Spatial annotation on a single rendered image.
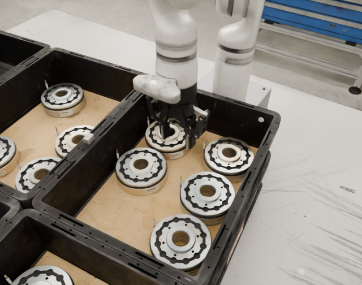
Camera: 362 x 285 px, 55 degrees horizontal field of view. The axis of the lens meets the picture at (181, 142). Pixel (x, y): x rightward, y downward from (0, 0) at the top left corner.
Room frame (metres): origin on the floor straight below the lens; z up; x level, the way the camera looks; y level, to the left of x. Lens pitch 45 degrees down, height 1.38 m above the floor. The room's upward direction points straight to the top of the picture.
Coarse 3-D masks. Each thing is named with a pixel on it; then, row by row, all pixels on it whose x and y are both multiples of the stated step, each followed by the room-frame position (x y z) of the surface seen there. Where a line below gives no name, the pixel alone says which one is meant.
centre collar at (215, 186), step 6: (198, 186) 0.40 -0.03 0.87; (204, 186) 0.40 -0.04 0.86; (210, 186) 0.40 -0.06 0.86; (216, 186) 0.40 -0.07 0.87; (198, 192) 0.39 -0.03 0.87; (216, 192) 0.39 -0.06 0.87; (198, 198) 0.37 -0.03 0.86; (204, 198) 0.37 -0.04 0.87; (210, 198) 0.37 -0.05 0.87; (216, 198) 0.37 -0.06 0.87
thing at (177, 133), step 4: (172, 124) 0.57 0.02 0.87; (172, 128) 0.56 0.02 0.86; (176, 128) 0.56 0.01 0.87; (176, 132) 0.55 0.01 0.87; (160, 136) 0.54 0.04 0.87; (168, 136) 0.54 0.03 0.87; (172, 136) 0.54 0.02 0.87; (176, 136) 0.54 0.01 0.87; (164, 140) 0.53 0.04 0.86; (168, 140) 0.53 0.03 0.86; (172, 140) 0.53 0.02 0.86
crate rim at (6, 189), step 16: (32, 64) 0.72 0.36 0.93; (112, 64) 0.72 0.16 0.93; (128, 96) 0.59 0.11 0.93; (112, 112) 0.54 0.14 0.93; (96, 128) 0.49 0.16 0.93; (80, 144) 0.45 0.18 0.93; (64, 160) 0.41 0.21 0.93; (48, 176) 0.37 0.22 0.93; (16, 192) 0.34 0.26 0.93; (32, 192) 0.34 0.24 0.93
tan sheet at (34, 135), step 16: (96, 96) 0.73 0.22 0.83; (32, 112) 0.66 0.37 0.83; (80, 112) 0.66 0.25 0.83; (96, 112) 0.66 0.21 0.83; (16, 128) 0.60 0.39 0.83; (32, 128) 0.60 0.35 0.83; (48, 128) 0.60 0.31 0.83; (64, 128) 0.60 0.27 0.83; (16, 144) 0.55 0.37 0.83; (32, 144) 0.55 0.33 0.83; (48, 144) 0.55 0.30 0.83; (32, 160) 0.50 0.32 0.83
